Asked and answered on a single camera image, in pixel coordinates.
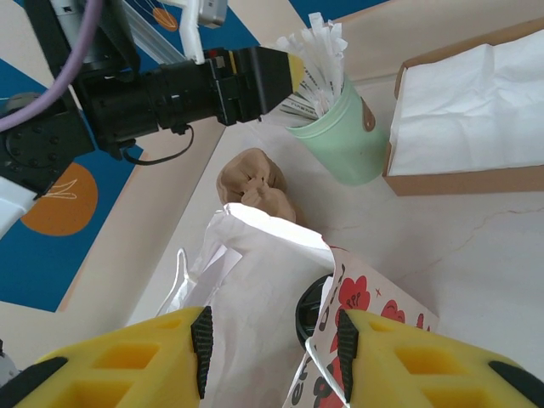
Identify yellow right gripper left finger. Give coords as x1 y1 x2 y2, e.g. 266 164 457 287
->
12 304 214 408

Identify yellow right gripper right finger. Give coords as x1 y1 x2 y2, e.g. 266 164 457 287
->
337 309 544 408

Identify black plastic cup lid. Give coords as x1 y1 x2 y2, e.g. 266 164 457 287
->
295 274 337 349

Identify white red paper bag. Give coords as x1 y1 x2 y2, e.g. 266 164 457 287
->
156 202 439 408

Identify white paper-wrapped stirrers bundle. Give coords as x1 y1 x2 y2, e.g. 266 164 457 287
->
274 12 348 128

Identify mint green holder cup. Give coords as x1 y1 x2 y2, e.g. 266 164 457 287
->
284 74 390 187

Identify white paper napkins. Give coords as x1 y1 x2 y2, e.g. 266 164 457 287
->
388 29 544 178

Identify napkins in brown box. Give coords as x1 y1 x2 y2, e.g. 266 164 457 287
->
382 19 544 197

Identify thin black left gripper cable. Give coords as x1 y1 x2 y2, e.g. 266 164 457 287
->
121 125 196 166

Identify aluminium frame post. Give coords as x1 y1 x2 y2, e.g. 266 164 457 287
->
110 0 190 65

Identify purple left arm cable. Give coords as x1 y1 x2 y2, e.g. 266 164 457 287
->
0 0 112 133

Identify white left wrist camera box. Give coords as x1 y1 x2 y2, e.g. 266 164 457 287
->
180 0 230 65

